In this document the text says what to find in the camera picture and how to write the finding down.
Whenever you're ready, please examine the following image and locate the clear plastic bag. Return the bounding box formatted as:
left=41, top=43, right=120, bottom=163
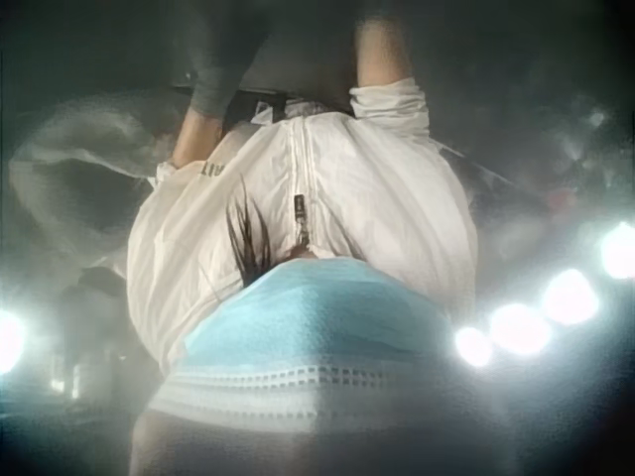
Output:
left=8, top=93, right=199, bottom=282

